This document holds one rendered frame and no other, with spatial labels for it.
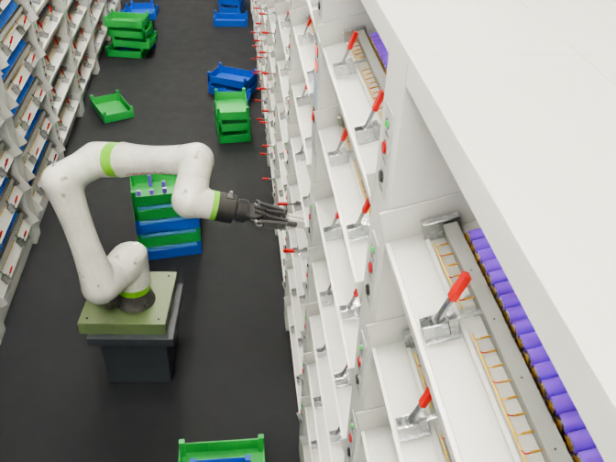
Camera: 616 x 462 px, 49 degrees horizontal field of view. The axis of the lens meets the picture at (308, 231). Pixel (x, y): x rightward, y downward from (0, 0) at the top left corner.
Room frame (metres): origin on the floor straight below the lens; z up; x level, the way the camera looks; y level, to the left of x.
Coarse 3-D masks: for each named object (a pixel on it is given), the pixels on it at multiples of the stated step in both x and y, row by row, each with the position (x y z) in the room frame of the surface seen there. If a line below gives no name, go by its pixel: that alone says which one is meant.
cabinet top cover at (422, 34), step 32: (384, 0) 0.91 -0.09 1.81; (416, 0) 0.92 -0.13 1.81; (448, 0) 0.92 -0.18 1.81; (480, 0) 0.93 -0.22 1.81; (512, 0) 0.93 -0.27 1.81; (384, 32) 0.84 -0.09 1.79; (416, 32) 0.79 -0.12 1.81; (448, 32) 0.80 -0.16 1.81; (480, 32) 0.80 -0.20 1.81; (512, 32) 0.81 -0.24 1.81; (544, 32) 0.81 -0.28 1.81
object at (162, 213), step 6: (144, 210) 2.56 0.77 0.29; (150, 210) 2.56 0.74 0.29; (156, 210) 2.57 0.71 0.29; (162, 210) 2.58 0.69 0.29; (168, 210) 2.59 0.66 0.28; (138, 216) 2.55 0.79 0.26; (144, 216) 2.55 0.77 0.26; (150, 216) 2.56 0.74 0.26; (156, 216) 2.57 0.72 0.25; (162, 216) 2.58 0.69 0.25; (168, 216) 2.58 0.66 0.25; (174, 216) 2.59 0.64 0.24
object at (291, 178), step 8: (288, 176) 2.10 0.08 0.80; (296, 176) 2.11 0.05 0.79; (296, 184) 2.10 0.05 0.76; (296, 192) 2.05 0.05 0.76; (296, 200) 2.00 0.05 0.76; (296, 232) 1.82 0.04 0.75; (304, 232) 1.81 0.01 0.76; (304, 240) 1.76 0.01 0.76; (304, 264) 1.64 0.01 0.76; (304, 272) 1.60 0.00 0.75; (304, 280) 1.57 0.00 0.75; (304, 288) 1.50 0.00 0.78
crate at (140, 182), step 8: (136, 176) 2.74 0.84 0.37; (144, 176) 2.75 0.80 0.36; (152, 176) 2.76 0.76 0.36; (160, 176) 2.77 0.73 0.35; (168, 176) 2.78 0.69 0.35; (176, 176) 2.79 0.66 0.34; (136, 184) 2.73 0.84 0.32; (144, 184) 2.73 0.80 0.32; (152, 184) 2.74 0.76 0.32; (160, 184) 2.74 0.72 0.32; (168, 184) 2.74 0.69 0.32; (136, 192) 2.66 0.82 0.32; (144, 192) 2.66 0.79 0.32; (160, 192) 2.67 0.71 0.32; (168, 192) 2.67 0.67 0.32; (136, 200) 2.55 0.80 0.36; (144, 200) 2.56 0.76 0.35; (152, 200) 2.57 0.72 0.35; (160, 200) 2.58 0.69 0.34; (168, 200) 2.59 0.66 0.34
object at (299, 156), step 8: (288, 128) 2.10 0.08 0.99; (296, 128) 2.11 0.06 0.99; (296, 136) 2.11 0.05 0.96; (296, 144) 2.05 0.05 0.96; (296, 152) 1.96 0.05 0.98; (296, 160) 1.94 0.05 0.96; (304, 160) 1.93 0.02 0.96; (296, 168) 1.90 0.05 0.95; (304, 168) 1.89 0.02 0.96; (304, 176) 1.84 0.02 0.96; (304, 184) 1.79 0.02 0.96; (304, 192) 1.75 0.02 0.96; (304, 200) 1.67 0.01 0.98; (304, 208) 1.67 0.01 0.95; (304, 216) 1.62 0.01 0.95
